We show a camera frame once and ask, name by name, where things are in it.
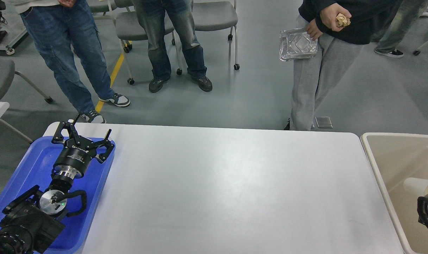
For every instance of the person in grey sweatpants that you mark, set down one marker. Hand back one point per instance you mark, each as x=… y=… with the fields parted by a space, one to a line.
x=338 y=48

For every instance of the wheeled robot base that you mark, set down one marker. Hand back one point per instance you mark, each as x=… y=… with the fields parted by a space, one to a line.
x=12 y=29

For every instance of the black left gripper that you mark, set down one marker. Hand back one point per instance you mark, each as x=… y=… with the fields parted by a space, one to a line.
x=74 y=157

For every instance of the blue plastic tray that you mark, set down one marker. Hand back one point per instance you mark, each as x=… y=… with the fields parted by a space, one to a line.
x=35 y=169

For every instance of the clear plastic food container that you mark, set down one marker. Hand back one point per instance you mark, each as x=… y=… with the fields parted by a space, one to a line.
x=296 y=44

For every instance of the person in blue jeans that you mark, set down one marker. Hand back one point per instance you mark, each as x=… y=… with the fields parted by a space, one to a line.
x=62 y=30

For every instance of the person in greenish trousers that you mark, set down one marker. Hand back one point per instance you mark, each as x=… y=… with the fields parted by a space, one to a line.
x=404 y=13

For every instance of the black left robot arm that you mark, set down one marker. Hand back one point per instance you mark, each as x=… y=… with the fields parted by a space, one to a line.
x=49 y=203

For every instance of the crumpled paper ball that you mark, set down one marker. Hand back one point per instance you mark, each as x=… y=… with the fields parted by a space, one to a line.
x=342 y=21

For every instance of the grey chair middle right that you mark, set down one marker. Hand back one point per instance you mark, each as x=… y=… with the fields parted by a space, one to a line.
x=218 y=15

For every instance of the grey chair far left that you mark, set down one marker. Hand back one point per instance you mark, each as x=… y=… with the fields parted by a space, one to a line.
x=7 y=73

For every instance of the white paper cup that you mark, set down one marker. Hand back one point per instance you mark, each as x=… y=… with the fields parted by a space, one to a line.
x=416 y=186

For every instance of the beige plastic bin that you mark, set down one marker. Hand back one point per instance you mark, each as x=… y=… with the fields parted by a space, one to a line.
x=394 y=157

